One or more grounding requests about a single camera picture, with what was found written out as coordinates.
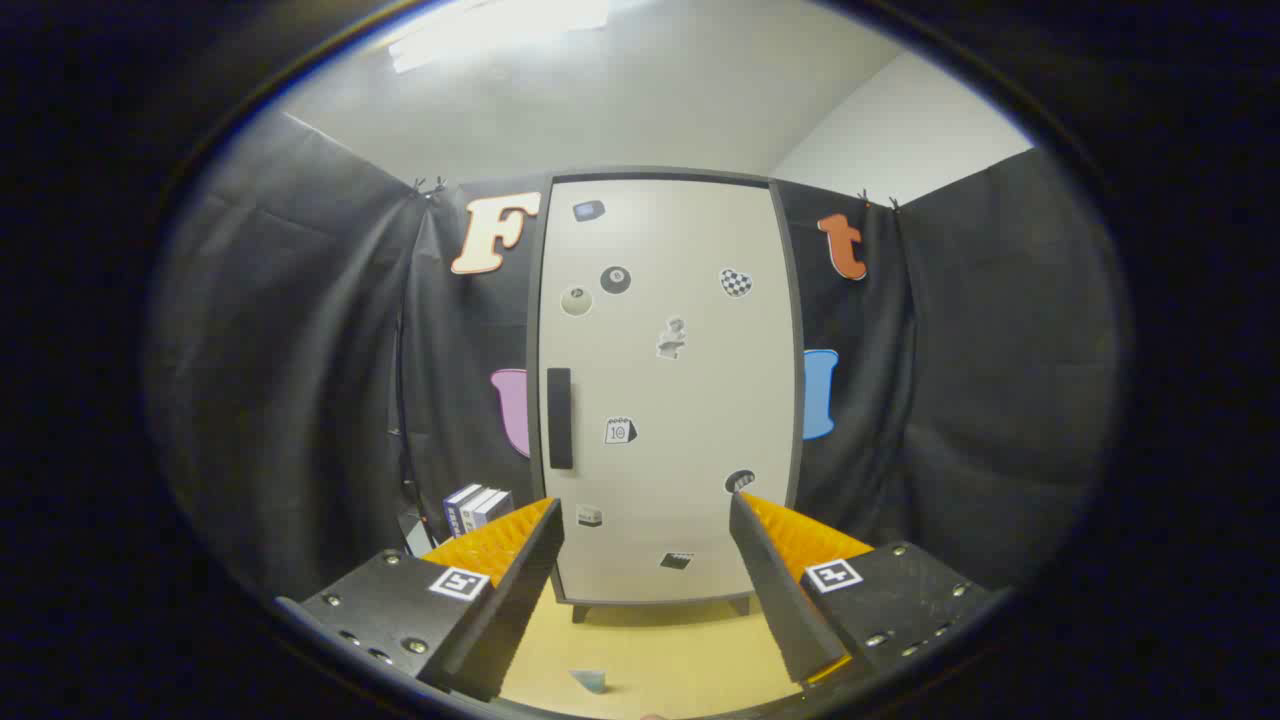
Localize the grey cabinet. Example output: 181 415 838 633
525 165 806 623

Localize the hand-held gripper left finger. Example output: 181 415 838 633
275 497 566 703

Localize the black backdrop cloth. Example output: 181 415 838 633
145 110 1131 601

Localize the dark blue book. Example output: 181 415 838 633
443 485 481 538

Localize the black door handle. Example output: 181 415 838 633
547 367 574 471

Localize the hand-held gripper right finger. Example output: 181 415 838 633
728 490 993 687

